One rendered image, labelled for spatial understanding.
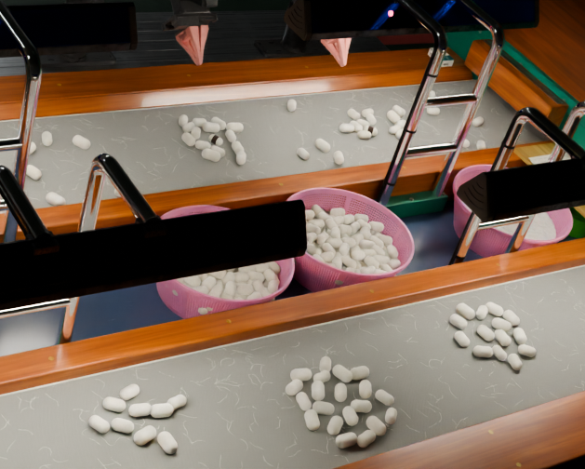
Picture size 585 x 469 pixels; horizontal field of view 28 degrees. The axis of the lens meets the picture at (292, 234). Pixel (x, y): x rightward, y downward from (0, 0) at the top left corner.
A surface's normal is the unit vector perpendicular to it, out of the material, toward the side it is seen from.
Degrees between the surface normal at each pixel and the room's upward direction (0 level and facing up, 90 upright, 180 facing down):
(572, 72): 90
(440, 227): 0
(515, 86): 90
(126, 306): 0
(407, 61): 0
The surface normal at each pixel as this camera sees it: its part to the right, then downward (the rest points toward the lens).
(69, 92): 0.26, -0.77
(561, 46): -0.82, 0.14
